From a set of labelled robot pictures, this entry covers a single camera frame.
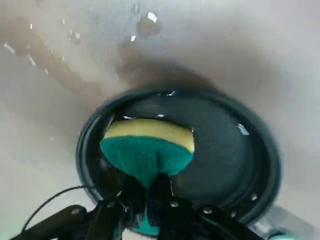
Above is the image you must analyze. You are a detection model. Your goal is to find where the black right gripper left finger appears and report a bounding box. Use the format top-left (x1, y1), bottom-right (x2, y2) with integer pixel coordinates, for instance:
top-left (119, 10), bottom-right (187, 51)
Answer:
top-left (11, 174), bottom-right (149, 240)

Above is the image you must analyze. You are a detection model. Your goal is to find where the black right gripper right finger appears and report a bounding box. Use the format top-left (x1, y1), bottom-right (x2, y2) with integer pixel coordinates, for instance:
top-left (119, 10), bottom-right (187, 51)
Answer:
top-left (147, 172), bottom-right (258, 240)

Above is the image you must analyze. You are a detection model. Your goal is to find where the green and yellow sponge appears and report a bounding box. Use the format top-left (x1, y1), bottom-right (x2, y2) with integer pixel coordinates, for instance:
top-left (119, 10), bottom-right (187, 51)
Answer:
top-left (99, 117), bottom-right (196, 236)

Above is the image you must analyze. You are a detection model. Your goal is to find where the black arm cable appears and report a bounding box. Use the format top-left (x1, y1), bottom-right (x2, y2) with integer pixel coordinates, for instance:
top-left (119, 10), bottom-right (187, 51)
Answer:
top-left (21, 185), bottom-right (122, 233)

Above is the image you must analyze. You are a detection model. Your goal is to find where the black pan mint handle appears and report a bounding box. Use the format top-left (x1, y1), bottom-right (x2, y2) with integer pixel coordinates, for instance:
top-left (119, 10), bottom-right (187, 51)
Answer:
top-left (75, 87), bottom-right (320, 240)

